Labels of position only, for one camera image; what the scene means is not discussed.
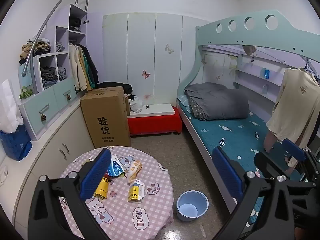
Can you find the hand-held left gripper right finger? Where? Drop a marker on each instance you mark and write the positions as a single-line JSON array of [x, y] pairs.
[[228, 177]]

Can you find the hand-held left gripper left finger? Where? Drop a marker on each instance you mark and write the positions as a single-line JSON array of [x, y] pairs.
[[96, 175]]

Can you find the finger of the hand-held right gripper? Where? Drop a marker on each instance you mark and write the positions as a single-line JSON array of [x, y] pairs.
[[262, 163], [293, 150]]

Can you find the yellow snack packet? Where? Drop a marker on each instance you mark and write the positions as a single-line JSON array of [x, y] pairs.
[[103, 187]]

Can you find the blue white carton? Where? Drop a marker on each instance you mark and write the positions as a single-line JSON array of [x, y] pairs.
[[116, 168]]

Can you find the yellow white small box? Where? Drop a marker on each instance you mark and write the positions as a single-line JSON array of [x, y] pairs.
[[135, 192]]

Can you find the blue plastic basin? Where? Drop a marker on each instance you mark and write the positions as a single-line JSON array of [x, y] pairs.
[[186, 211]]

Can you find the beige hanging shirt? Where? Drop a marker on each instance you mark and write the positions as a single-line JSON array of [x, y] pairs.
[[295, 110]]

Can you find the white low cabinet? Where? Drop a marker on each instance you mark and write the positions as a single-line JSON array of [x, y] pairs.
[[50, 145]]

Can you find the tall cardboard box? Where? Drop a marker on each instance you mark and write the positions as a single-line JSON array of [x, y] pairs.
[[110, 88], [105, 120]]

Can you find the pink checkered tablecloth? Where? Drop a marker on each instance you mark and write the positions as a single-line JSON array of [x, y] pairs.
[[150, 217]]

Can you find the grey duvet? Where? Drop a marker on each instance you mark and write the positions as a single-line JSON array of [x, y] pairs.
[[220, 102]]

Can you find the red storage bench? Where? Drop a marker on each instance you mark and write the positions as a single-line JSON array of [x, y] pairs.
[[155, 123]]

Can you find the white plastic bag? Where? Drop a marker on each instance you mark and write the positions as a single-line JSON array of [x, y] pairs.
[[137, 105]]

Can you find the small blue box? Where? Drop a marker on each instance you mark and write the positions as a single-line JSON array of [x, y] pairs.
[[265, 73]]

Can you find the blue clothes hanger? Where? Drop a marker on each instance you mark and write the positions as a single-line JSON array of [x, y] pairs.
[[310, 68]]

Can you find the lilac stepped shelf unit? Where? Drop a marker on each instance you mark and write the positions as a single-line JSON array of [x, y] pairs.
[[62, 97]]

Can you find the blue shopping bag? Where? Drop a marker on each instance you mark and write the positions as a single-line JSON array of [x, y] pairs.
[[15, 143]]

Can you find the black bag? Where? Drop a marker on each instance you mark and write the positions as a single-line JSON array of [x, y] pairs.
[[117, 86]]

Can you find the green hanging garment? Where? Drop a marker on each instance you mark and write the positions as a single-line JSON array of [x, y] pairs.
[[88, 72]]

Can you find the folded grey clothes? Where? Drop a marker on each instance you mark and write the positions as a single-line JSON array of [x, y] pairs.
[[62, 73]]

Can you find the small green plant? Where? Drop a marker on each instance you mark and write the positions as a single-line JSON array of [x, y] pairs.
[[25, 94]]

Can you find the folded dark clothes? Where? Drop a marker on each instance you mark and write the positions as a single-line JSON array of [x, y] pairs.
[[48, 77]]

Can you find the cream hanging jacket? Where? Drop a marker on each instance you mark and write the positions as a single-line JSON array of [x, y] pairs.
[[75, 67]]

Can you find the brown soft object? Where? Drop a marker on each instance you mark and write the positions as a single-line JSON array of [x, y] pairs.
[[248, 50]]

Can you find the black hanging jacket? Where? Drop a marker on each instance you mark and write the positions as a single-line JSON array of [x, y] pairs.
[[93, 65]]

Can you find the white paper bag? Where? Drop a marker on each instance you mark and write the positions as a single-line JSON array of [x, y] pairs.
[[8, 107]]

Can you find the white wardrobe butterfly stickers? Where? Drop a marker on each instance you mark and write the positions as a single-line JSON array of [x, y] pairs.
[[140, 55]]

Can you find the pile of brown clothes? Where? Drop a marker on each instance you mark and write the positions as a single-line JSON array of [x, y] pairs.
[[37, 47]]

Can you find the black folded clothes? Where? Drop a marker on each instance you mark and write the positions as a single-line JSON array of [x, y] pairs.
[[75, 23]]

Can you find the grey metal handrail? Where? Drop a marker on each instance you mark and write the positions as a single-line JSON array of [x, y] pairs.
[[40, 31]]

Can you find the teal bunk bed frame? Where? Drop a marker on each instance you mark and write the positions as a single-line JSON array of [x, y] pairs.
[[250, 33]]

